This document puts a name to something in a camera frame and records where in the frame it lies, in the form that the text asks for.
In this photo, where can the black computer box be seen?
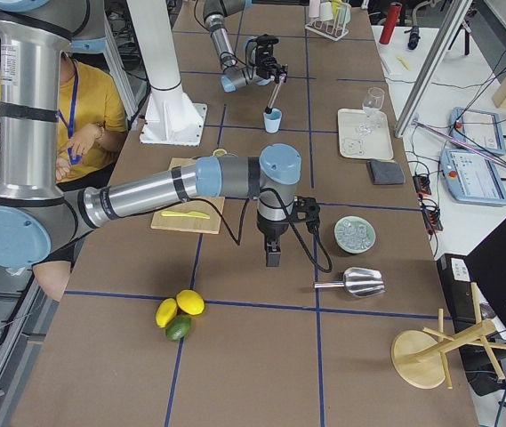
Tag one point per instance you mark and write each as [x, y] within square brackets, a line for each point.
[456, 285]

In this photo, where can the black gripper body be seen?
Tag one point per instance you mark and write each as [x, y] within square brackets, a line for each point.
[272, 229]

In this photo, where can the yellow lemon left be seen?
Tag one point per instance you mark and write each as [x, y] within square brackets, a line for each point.
[166, 312]

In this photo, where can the person in yellow shirt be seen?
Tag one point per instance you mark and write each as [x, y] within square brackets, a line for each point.
[92, 126]

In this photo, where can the bamboo cutting board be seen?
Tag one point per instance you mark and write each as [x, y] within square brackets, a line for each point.
[211, 205]

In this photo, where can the aluminium frame post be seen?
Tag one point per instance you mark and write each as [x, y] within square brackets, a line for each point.
[452, 21]

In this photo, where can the red cylinder bottle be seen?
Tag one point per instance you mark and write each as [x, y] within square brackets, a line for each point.
[390, 22]

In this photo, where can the dark grey folded cloth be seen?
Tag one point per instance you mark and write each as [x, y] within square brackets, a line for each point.
[385, 172]

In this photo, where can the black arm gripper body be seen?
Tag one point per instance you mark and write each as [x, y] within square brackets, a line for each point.
[263, 58]

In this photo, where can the lemon slice on table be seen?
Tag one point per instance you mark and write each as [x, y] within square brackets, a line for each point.
[220, 152]

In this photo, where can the green bowl of ice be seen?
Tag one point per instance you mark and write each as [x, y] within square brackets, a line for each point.
[354, 234]

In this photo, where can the yellow plastic knife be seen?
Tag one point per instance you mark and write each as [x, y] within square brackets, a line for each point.
[190, 214]

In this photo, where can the white cup drying rack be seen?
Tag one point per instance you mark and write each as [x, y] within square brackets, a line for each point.
[329, 19]

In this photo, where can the teach pendant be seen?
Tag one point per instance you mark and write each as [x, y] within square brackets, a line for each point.
[478, 128]
[472, 179]

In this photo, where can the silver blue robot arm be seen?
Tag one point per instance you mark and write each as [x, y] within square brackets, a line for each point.
[236, 73]
[37, 218]

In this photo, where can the light blue cup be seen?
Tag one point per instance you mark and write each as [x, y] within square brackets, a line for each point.
[272, 120]

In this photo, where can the teach pendant near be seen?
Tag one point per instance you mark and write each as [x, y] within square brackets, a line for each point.
[472, 179]

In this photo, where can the teach pendant far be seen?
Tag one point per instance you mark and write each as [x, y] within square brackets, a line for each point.
[478, 128]

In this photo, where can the metal ice scoop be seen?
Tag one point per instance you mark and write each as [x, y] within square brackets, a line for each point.
[357, 282]

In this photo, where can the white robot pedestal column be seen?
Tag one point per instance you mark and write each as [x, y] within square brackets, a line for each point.
[171, 117]

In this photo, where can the green lime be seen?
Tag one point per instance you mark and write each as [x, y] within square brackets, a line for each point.
[178, 328]

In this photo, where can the clear wine glass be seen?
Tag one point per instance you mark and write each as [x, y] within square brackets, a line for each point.
[371, 104]

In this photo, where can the black blue handheld tool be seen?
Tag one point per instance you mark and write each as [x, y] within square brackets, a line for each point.
[414, 38]

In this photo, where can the cream bear tray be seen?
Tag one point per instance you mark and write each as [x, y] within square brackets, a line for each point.
[355, 144]

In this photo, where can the yellow lemon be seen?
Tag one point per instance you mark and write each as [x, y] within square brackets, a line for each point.
[190, 302]
[166, 312]

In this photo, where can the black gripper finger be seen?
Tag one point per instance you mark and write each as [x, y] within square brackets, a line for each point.
[272, 252]

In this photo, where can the wooden cup tree stand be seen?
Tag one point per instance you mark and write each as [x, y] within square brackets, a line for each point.
[420, 358]

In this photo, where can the orange black connector strip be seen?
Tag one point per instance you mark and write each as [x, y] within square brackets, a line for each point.
[429, 207]

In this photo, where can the yellow lemon upper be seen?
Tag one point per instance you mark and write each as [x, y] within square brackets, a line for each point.
[190, 302]

